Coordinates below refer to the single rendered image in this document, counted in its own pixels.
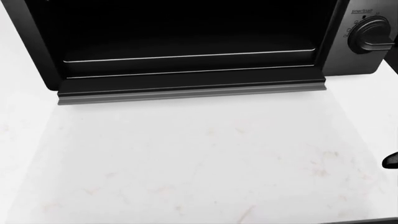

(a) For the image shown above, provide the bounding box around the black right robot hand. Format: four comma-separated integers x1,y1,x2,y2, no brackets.
381,151,398,170

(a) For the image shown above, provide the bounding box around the black toaster oven body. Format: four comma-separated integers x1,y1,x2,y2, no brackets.
0,0,398,91

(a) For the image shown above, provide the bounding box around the black toaster oven door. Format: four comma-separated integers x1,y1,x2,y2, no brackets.
57,68,328,106

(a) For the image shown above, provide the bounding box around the black timer knob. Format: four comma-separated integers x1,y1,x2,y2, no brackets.
347,15,396,56

